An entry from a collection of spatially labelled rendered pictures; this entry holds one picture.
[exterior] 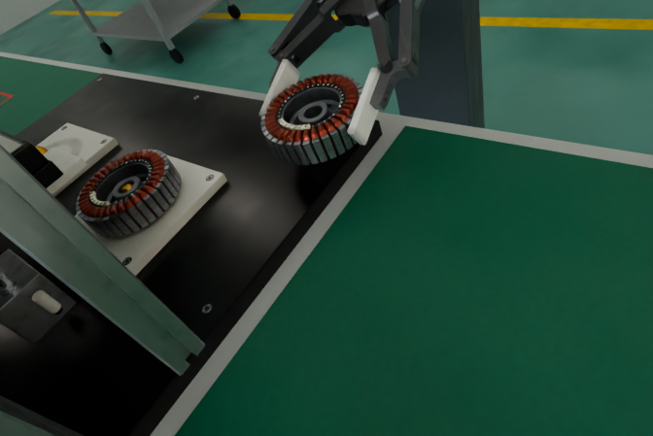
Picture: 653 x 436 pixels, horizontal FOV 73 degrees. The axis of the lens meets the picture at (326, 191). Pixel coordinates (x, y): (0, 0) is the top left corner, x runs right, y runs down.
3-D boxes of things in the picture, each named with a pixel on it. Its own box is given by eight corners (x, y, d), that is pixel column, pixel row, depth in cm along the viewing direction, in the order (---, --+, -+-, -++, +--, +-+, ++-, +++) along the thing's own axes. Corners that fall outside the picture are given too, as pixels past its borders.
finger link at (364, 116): (383, 82, 45) (389, 83, 45) (360, 145, 44) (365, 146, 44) (370, 66, 43) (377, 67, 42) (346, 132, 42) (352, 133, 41)
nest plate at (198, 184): (154, 155, 60) (150, 149, 59) (227, 180, 52) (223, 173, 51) (63, 237, 53) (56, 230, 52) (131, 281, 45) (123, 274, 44)
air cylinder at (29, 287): (46, 277, 49) (8, 247, 45) (78, 302, 45) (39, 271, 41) (5, 314, 47) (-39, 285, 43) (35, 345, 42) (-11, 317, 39)
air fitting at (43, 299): (60, 304, 43) (39, 287, 41) (66, 308, 43) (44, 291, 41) (51, 313, 43) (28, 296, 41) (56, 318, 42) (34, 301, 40)
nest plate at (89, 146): (71, 127, 74) (66, 121, 73) (119, 144, 65) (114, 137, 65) (-10, 189, 67) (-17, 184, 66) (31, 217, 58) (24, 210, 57)
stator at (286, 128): (309, 91, 54) (298, 66, 51) (390, 103, 47) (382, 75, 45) (254, 155, 49) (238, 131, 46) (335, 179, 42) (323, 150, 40)
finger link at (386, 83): (392, 64, 44) (419, 66, 43) (374, 109, 44) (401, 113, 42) (386, 55, 43) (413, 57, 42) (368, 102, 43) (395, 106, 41)
